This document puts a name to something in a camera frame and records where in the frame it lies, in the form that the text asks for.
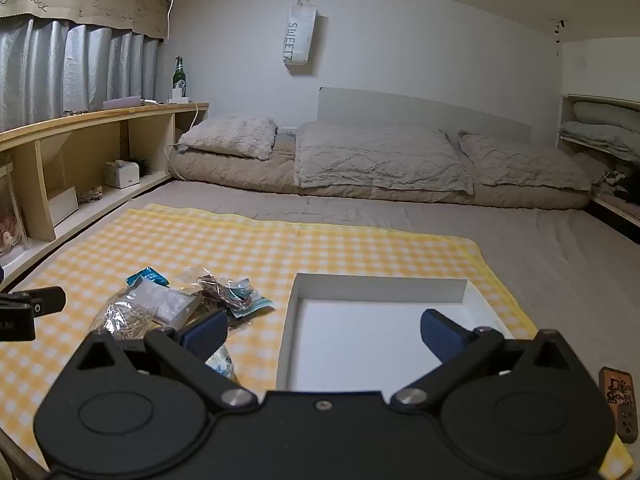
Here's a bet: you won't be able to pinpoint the clear bag of white pads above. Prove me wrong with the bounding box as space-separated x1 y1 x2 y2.
125 279 201 322

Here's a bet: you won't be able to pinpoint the white tissue box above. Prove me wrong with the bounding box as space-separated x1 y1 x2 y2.
105 160 141 190

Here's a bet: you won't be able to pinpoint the pale patterned plastic packet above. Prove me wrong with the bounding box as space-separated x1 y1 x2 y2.
206 344 236 382

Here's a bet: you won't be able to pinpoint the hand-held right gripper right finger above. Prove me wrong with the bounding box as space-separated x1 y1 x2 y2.
390 308 583 407

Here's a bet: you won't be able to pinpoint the white cardboard box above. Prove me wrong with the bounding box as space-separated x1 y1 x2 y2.
276 272 513 393

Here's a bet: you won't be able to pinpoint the yellow checked cloth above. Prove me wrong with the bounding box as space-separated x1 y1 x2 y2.
0 203 633 480

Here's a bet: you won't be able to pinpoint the textured beige pillow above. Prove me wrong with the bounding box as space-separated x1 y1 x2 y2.
457 131 593 192

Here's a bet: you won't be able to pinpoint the white folder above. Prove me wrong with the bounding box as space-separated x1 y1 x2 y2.
46 186 80 227

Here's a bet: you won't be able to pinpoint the grey curtains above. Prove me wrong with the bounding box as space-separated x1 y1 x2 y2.
0 17 166 133

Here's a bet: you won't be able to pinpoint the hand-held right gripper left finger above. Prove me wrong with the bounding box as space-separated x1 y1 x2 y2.
62 308 258 409

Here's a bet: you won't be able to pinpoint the folded grey bedding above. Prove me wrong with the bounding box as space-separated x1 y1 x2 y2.
559 101 640 162

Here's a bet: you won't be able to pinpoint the white hanging bag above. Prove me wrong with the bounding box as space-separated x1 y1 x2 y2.
285 0 319 67

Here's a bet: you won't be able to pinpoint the wooden shelf unit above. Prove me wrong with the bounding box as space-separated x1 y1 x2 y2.
0 102 211 281

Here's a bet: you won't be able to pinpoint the fluffy beige pillow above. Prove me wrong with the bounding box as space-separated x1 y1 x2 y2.
177 115 278 162

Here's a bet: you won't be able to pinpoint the dark clothes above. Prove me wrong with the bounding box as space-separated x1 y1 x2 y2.
599 169 640 203

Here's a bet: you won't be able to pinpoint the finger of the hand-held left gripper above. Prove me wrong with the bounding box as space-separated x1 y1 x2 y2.
0 286 67 318

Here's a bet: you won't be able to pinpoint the rolled beige comforter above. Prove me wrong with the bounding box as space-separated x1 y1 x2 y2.
167 135 593 209

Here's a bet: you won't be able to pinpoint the folded beige quilt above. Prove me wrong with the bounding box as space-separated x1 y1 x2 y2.
295 121 475 196

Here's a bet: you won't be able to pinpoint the framed picture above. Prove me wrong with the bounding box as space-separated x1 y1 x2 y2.
0 162 29 261

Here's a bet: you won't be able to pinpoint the black wall clips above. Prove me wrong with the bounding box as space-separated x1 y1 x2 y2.
549 16 569 57

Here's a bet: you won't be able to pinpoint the blue packet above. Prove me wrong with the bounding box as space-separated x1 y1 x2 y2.
125 266 169 287

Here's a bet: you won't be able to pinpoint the clear bag of rubber bands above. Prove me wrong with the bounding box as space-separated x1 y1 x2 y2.
90 287 163 342

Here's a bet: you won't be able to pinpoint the printed wooden tag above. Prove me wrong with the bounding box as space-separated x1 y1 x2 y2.
599 366 640 444

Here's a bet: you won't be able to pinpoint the bagged brown cord necklace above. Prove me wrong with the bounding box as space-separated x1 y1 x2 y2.
187 267 274 329

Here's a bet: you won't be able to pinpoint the white side shelf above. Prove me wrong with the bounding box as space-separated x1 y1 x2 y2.
556 40 640 241

